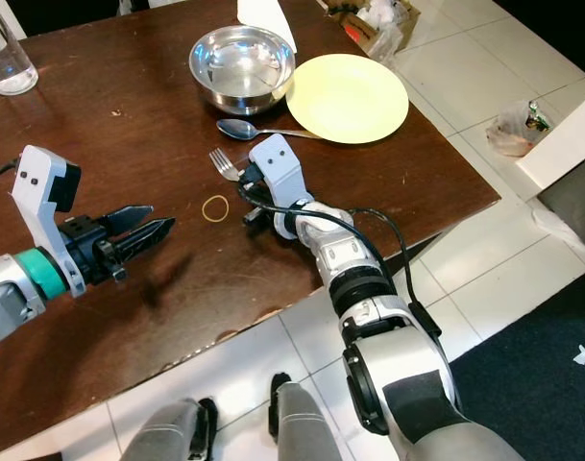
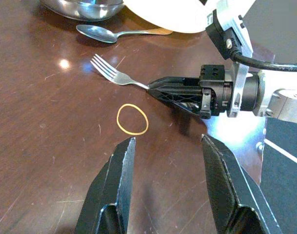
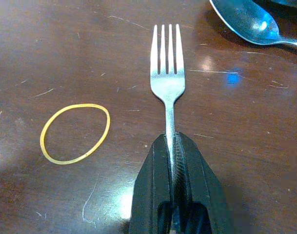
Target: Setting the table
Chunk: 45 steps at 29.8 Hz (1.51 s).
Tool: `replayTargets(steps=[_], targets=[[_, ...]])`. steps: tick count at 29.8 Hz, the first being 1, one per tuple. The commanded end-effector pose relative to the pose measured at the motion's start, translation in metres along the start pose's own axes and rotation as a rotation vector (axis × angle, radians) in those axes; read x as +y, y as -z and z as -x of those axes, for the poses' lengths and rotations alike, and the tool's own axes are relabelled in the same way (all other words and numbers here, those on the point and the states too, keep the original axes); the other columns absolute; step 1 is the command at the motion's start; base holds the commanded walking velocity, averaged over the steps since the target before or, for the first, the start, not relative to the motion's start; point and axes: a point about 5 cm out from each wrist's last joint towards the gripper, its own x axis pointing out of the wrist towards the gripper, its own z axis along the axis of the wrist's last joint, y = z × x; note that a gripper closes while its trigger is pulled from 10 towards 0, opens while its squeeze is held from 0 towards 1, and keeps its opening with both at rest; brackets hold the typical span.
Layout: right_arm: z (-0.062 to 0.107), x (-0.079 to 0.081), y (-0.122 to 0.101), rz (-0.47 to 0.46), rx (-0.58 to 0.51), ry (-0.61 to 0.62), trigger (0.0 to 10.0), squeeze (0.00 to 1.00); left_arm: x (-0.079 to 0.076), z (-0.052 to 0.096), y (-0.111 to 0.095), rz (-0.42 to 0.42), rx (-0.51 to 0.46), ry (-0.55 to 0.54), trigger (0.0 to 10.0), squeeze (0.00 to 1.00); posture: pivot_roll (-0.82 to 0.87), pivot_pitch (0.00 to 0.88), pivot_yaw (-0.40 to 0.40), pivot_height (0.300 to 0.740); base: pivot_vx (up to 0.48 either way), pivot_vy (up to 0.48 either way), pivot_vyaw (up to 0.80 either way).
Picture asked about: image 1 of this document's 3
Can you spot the brown wooden table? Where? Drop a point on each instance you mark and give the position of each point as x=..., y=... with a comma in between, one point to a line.
x=138, y=106

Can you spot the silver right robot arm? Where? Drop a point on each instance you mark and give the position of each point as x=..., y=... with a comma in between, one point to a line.
x=398, y=375

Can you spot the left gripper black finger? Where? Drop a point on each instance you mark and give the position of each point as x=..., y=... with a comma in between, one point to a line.
x=143, y=240
x=124, y=216

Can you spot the clear plastic bag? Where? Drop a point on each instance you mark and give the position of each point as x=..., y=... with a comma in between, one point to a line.
x=513, y=130

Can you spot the white paper napkin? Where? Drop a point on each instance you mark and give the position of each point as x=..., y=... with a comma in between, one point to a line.
x=263, y=14

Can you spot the grey robot leg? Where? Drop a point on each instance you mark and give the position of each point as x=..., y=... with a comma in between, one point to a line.
x=316, y=427
x=177, y=434

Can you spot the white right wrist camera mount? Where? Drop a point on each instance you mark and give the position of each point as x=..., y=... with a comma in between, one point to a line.
x=282, y=165

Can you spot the metal spoon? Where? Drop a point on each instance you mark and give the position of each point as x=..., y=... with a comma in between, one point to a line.
x=236, y=129

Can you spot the grey robot left leg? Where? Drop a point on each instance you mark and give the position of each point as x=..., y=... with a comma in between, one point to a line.
x=177, y=434

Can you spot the dark floor mat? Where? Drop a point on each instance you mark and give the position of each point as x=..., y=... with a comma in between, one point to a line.
x=532, y=384

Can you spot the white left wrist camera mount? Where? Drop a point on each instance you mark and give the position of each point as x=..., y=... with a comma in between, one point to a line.
x=37, y=192

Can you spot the cardboard box with clutter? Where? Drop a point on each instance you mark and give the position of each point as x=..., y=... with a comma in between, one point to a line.
x=374, y=17

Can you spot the tan rubber band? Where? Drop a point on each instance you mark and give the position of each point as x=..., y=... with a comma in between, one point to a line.
x=204, y=208

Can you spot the yellow plate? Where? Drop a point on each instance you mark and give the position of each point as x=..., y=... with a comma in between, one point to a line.
x=350, y=101

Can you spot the clear drinking glass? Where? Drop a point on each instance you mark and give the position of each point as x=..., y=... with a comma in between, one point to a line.
x=12, y=67

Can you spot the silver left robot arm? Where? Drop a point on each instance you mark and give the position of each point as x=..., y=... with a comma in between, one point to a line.
x=18, y=298

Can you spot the white furniture block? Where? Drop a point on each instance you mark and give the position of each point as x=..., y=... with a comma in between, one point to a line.
x=566, y=134

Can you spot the steel bowl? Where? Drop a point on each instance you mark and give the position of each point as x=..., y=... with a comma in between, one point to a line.
x=242, y=67

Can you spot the grey robot right leg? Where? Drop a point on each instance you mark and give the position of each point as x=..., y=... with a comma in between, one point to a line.
x=316, y=427

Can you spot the metal fork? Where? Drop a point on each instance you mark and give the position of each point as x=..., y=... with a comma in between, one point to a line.
x=222, y=161

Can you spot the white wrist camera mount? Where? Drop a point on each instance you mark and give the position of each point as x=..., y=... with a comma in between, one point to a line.
x=37, y=192
x=282, y=165

